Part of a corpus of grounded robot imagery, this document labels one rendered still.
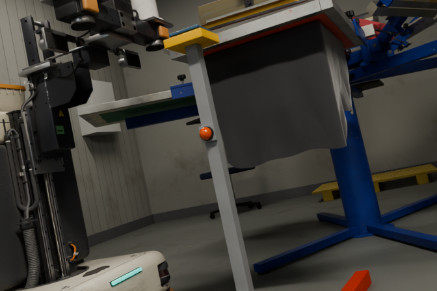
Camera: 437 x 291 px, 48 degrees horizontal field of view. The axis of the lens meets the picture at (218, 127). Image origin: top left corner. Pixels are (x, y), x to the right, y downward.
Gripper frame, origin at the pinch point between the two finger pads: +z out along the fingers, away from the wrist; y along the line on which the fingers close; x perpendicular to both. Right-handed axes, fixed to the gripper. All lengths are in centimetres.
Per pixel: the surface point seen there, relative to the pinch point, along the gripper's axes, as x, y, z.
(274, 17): 11.1, 15.2, 12.3
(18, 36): -314, -214, -116
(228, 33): -5.2, 15.2, 12.6
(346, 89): 23, -27, 36
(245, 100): -7.3, 6.3, 34.8
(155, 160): -298, -407, 31
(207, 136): -10, 38, 46
